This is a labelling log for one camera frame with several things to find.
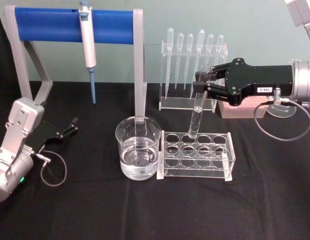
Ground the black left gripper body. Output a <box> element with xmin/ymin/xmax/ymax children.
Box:
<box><xmin>32</xmin><ymin>120</ymin><xmax>69</xmax><ymax>152</ymax></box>

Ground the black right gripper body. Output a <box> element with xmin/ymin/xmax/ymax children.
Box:
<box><xmin>224</xmin><ymin>57</ymin><xmax>295</xmax><ymax>106</ymax></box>

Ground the clear glass test tube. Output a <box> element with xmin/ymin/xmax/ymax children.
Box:
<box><xmin>188</xmin><ymin>63</ymin><xmax>212</xmax><ymax>140</ymax></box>

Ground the clear plastic transfer pipette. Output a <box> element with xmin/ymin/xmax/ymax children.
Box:
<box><xmin>195</xmin><ymin>29</ymin><xmax>206</xmax><ymax>74</ymax></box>
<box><xmin>174</xmin><ymin>32</ymin><xmax>184</xmax><ymax>90</ymax></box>
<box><xmin>183</xmin><ymin>32</ymin><xmax>194</xmax><ymax>90</ymax></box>
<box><xmin>205</xmin><ymin>33</ymin><xmax>215</xmax><ymax>67</ymax></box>
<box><xmin>164</xmin><ymin>27</ymin><xmax>175</xmax><ymax>100</ymax></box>
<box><xmin>214</xmin><ymin>34</ymin><xmax>225</xmax><ymax>66</ymax></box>

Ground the pale pink box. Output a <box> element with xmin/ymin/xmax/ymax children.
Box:
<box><xmin>217</xmin><ymin>95</ymin><xmax>268</xmax><ymax>120</ymax></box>

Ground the clear round graduated disc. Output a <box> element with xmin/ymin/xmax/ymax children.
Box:
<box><xmin>265</xmin><ymin>100</ymin><xmax>299</xmax><ymax>119</ymax></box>

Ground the clear acrylic pipette rack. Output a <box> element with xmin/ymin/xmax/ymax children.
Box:
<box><xmin>158</xmin><ymin>41</ymin><xmax>229</xmax><ymax>112</ymax></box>

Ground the glass beaker with water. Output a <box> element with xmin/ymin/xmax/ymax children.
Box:
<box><xmin>115</xmin><ymin>115</ymin><xmax>162</xmax><ymax>181</ymax></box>

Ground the clear acrylic test tube rack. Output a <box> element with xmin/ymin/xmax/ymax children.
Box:
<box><xmin>156</xmin><ymin>129</ymin><xmax>237</xmax><ymax>183</ymax></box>

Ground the grey blue micropipette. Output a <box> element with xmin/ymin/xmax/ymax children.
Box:
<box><xmin>78</xmin><ymin>0</ymin><xmax>99</xmax><ymax>105</ymax></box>

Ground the blue stand bar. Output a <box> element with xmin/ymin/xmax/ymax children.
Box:
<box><xmin>14</xmin><ymin>7</ymin><xmax>135</xmax><ymax>44</ymax></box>

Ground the black table cloth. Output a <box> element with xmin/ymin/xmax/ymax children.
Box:
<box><xmin>0</xmin><ymin>79</ymin><xmax>310</xmax><ymax>240</ymax></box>

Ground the thin dark left gripper cable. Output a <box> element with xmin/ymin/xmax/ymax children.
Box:
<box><xmin>32</xmin><ymin>149</ymin><xmax>69</xmax><ymax>187</ymax></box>

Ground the thin dark gripper cable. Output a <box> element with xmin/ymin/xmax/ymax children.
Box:
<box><xmin>32</xmin><ymin>149</ymin><xmax>69</xmax><ymax>187</ymax></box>
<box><xmin>253</xmin><ymin>87</ymin><xmax>310</xmax><ymax>141</ymax></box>

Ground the thin dark right gripper cable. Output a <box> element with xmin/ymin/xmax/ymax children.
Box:
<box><xmin>253</xmin><ymin>87</ymin><xmax>310</xmax><ymax>141</ymax></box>

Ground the grey stand frame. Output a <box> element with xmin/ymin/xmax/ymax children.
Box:
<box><xmin>4</xmin><ymin>4</ymin><xmax>148</xmax><ymax>124</ymax></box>

